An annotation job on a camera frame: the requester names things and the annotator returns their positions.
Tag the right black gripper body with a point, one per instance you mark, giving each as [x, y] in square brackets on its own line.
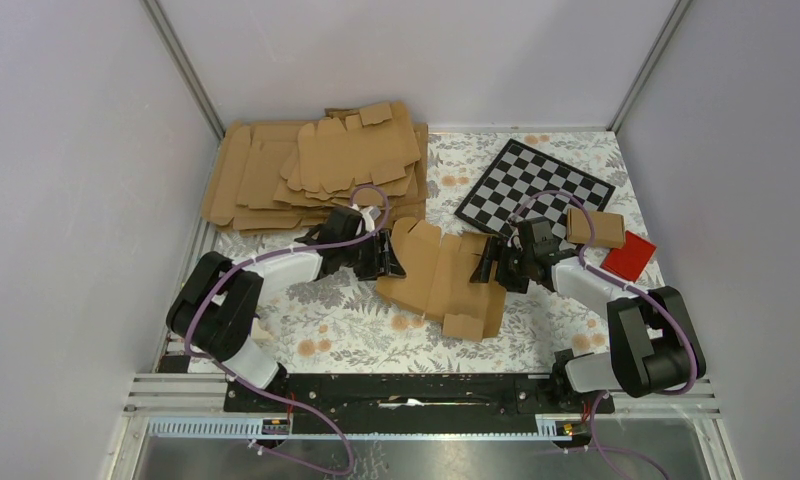
[513, 272]

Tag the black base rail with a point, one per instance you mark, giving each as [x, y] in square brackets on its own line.
[346, 395]

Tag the floral table mat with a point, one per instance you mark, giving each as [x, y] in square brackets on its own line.
[340, 325]

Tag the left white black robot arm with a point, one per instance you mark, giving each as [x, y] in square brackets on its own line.
[215, 309]

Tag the brown cardboard box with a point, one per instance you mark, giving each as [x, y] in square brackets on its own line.
[437, 284]

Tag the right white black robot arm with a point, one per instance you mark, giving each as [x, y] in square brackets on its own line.
[653, 348]

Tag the folded small cardboard box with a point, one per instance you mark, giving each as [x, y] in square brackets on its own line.
[609, 228]

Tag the stack of cardboard blanks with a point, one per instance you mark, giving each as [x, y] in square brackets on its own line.
[281, 175]

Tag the red box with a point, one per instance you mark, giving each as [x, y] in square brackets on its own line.
[629, 261]

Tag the black white checkerboard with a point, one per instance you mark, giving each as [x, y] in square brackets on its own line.
[517, 172]

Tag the perforated metal cable tray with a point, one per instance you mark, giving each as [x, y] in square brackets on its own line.
[395, 426]

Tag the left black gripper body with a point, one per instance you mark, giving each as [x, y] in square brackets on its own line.
[361, 254]

